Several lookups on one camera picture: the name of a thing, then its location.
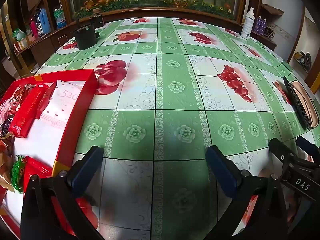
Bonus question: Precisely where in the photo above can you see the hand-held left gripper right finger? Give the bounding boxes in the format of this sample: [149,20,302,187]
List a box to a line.
[204,145,288,240]

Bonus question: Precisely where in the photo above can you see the green plastic bag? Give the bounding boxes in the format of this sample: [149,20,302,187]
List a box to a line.
[12,27,27,42]

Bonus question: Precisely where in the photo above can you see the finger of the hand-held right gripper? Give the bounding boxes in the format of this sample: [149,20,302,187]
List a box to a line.
[296,136,320,158]
[269,138,298,167]

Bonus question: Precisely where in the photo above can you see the plain red snack packet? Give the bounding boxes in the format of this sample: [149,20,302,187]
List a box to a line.
[24,156,54,193]

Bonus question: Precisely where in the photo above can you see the dark brown snack packet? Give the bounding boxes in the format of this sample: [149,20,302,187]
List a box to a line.
[0,116,15,138]

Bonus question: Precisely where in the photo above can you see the wooden shelf unit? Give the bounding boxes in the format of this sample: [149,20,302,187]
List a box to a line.
[0,0,74,80]

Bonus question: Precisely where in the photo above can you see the red cardboard box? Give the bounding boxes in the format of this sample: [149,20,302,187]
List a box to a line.
[0,69,98,239]

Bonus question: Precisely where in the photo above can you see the wooden corner cabinet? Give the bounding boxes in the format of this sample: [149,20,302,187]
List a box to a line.
[250,2,285,52]

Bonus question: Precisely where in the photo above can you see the tangled cables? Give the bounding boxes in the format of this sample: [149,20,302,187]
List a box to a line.
[265,24,279,38]

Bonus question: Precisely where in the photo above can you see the white pink snack packet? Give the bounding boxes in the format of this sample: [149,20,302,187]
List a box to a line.
[40,80,85,130]

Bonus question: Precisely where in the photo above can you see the teal plastic bag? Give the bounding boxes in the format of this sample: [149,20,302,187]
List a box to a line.
[54,6,67,29]

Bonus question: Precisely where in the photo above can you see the orange gold snack packet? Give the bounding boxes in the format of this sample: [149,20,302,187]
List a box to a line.
[0,139,15,190]

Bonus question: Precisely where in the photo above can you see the green floral tablecloth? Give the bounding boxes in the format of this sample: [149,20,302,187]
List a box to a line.
[35,17,320,240]

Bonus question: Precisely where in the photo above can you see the printed dark red snack packet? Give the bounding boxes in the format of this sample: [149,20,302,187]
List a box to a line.
[0,85,33,120]

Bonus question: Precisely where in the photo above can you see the dark items on shelf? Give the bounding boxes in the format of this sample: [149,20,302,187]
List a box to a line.
[294,51,312,68]

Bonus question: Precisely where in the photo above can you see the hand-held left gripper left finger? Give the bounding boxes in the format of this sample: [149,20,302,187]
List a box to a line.
[20,145,105,240]

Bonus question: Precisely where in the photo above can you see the blue packet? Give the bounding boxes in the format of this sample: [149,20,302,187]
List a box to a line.
[35,7,52,37]

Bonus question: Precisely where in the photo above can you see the long red snack packet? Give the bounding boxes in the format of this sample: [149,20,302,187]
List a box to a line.
[9,84,49,138]

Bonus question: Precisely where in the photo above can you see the red bottle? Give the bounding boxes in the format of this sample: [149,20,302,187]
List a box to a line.
[29,19,39,38]

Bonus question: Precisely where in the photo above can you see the green snack packet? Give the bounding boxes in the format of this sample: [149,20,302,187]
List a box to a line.
[11,155,27,194]

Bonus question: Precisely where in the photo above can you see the white spray bottle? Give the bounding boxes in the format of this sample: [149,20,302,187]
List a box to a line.
[240,7,255,40]

